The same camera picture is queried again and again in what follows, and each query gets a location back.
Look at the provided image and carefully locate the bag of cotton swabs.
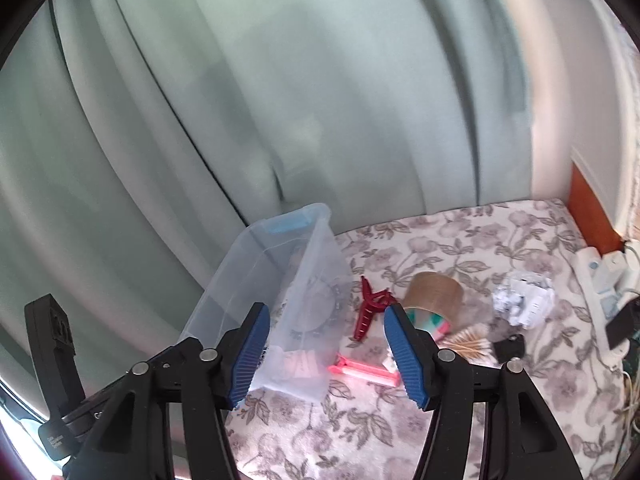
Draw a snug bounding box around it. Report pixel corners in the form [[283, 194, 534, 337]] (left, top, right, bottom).
[[438, 323, 498, 367]]

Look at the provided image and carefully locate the pink hair roller pair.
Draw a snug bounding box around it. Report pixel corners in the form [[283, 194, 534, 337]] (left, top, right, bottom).
[[328, 354, 401, 388]]

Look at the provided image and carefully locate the dark red hair claw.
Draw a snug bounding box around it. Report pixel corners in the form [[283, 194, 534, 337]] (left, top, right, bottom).
[[352, 276, 397, 341]]

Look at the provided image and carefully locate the brown packing tape roll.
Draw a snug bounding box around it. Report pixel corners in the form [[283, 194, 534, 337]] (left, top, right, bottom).
[[400, 272, 463, 330]]

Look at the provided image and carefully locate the black toy car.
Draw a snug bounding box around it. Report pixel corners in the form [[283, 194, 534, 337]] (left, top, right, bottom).
[[492, 334, 526, 364]]

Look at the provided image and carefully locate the black studded headband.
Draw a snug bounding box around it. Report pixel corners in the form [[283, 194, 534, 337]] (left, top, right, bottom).
[[291, 278, 349, 340]]

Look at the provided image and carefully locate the clear plastic storage bin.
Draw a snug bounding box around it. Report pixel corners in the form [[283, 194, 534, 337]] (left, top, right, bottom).
[[181, 203, 352, 402]]

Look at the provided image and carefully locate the white paper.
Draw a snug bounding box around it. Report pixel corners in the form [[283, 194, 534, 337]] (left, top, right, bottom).
[[492, 271, 555, 330]]

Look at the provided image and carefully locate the floral grey table cloth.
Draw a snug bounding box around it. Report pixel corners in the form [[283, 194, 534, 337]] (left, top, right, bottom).
[[227, 200, 626, 479]]

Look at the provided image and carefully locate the white power strip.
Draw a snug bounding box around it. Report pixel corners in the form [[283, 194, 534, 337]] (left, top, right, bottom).
[[572, 242, 639, 367]]

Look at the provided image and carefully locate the black power adapter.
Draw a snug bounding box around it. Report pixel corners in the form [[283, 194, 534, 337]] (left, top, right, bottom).
[[605, 297, 640, 349]]

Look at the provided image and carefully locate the white usb charger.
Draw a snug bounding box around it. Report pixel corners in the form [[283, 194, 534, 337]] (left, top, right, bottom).
[[592, 250, 627, 294]]

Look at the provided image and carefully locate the green curtain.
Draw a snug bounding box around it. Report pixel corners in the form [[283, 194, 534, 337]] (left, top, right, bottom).
[[1, 0, 532, 410]]

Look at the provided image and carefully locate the white appliance with lace cover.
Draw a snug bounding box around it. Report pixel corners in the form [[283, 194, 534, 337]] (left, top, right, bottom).
[[573, 0, 639, 240]]

